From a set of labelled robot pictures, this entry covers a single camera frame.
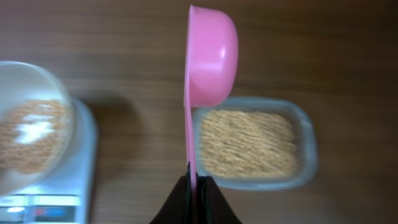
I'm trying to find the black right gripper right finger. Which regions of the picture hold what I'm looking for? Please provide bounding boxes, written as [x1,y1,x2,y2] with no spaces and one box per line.
[197,176,242,224]

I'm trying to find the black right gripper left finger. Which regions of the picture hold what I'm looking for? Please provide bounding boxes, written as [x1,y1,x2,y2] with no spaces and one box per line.
[150,163,192,224]

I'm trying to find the pink plastic measuring scoop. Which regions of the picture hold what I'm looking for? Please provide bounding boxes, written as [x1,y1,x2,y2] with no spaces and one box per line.
[183,5,239,191]

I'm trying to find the white digital kitchen scale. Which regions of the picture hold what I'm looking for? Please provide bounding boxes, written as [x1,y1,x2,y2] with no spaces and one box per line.
[1,100,98,224]

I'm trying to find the soybeans in white bowl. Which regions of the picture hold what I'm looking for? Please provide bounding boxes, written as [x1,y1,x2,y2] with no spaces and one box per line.
[1,100,72,174]

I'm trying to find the white round bowl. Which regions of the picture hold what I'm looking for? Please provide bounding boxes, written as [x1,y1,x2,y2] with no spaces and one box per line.
[1,61,75,195]

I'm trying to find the yellow soybeans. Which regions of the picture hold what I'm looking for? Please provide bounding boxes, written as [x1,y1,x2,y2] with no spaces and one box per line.
[200,110,299,179]

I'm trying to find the clear plastic container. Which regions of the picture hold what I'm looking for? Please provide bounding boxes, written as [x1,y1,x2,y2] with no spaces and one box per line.
[193,97,318,191]

